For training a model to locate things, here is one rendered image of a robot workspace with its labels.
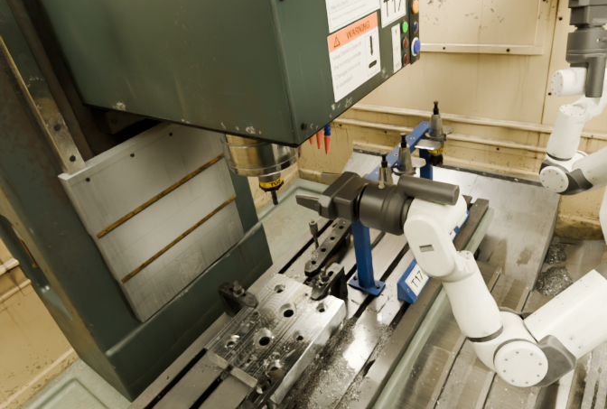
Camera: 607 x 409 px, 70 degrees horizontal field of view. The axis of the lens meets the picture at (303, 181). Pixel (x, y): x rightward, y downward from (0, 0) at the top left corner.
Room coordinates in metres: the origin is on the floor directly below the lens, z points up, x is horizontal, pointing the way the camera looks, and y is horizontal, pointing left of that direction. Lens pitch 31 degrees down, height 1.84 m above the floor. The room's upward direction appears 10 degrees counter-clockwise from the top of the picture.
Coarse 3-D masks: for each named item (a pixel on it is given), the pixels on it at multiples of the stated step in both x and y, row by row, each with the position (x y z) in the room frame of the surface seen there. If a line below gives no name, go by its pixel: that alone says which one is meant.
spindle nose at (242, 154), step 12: (228, 144) 0.76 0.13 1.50; (240, 144) 0.74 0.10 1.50; (252, 144) 0.74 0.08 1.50; (264, 144) 0.74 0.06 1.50; (276, 144) 0.74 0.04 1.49; (228, 156) 0.77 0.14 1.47; (240, 156) 0.75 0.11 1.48; (252, 156) 0.74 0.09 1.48; (264, 156) 0.74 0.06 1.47; (276, 156) 0.74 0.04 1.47; (288, 156) 0.75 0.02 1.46; (240, 168) 0.75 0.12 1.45; (252, 168) 0.74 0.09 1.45; (264, 168) 0.74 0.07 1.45; (276, 168) 0.74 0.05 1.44
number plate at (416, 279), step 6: (414, 270) 0.90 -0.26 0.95; (420, 270) 0.90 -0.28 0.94; (408, 276) 0.87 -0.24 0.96; (414, 276) 0.88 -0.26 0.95; (420, 276) 0.89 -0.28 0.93; (426, 276) 0.89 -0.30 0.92; (408, 282) 0.86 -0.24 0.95; (414, 282) 0.87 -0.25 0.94; (420, 282) 0.87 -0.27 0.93; (414, 288) 0.85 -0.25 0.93; (420, 288) 0.86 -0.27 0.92
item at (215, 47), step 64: (64, 0) 0.93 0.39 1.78; (128, 0) 0.79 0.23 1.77; (192, 0) 0.68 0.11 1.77; (256, 0) 0.60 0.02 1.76; (320, 0) 0.66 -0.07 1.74; (64, 64) 1.01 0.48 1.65; (128, 64) 0.84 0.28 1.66; (192, 64) 0.71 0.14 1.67; (256, 64) 0.62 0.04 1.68; (320, 64) 0.65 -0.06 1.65; (384, 64) 0.80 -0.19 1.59; (256, 128) 0.64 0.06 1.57; (320, 128) 0.63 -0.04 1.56
